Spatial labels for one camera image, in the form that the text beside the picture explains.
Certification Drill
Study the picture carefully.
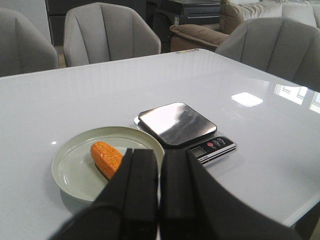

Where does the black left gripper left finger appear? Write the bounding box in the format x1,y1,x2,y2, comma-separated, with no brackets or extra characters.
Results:
51,149,158,240

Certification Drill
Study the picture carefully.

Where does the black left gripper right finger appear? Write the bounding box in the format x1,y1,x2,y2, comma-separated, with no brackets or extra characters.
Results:
159,150,300,240

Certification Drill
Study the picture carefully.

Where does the orange corn cob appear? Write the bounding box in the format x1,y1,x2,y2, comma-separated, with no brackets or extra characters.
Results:
90,141,123,180

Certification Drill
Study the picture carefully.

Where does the pale green plate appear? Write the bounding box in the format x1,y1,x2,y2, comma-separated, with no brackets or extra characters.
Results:
51,126,165,202

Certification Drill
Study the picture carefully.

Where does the digital kitchen scale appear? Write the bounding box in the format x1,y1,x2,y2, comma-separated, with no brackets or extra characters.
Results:
134,102,237,166

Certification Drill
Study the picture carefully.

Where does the grey chair on right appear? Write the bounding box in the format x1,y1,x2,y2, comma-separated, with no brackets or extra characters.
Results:
63,2,162,67

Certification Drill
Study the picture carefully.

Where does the grey chair at table side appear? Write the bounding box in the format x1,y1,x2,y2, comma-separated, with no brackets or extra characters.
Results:
215,17,320,92

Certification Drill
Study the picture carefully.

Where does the grey chair on left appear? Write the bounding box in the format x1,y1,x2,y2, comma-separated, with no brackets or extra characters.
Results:
0,8,59,77

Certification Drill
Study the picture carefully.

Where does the black appliance at right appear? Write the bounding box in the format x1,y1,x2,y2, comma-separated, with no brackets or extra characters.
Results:
146,0,220,53

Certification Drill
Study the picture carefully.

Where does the beige sofa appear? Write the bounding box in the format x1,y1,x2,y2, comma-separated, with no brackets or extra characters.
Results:
169,0,320,52

